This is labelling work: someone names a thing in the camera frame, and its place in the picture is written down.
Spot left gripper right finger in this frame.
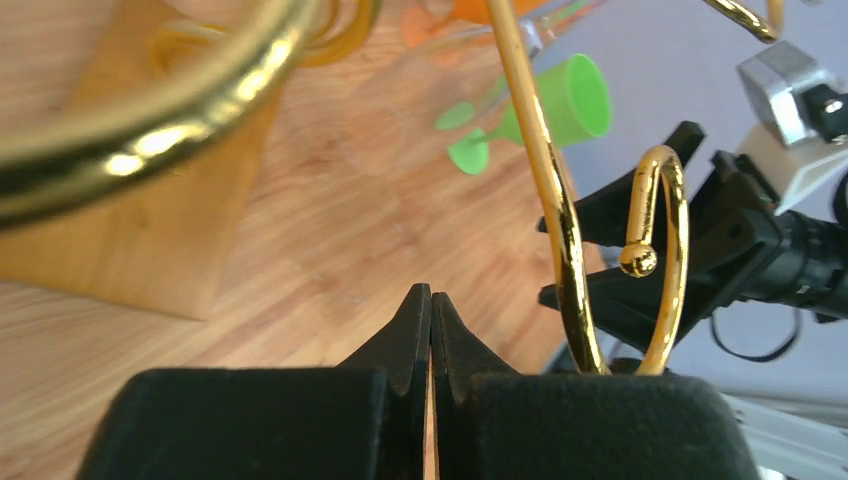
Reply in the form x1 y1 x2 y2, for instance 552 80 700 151
431 293 758 479

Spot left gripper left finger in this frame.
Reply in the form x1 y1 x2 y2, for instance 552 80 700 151
77 284 432 479

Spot aluminium frame rail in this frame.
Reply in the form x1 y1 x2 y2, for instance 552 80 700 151
723 394 847 479

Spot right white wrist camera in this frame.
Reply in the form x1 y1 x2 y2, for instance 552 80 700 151
737 40 847 215

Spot green wine glass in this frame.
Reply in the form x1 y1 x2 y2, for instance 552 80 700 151
435 53 612 175

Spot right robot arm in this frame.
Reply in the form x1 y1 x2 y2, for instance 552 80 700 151
575 121 847 352

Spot gold wire glass rack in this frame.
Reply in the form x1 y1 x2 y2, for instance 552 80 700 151
0 0 790 379

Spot orange wine glass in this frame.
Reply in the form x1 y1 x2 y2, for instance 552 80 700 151
400 0 551 68

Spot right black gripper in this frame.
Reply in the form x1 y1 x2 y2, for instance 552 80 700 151
575 121 787 353

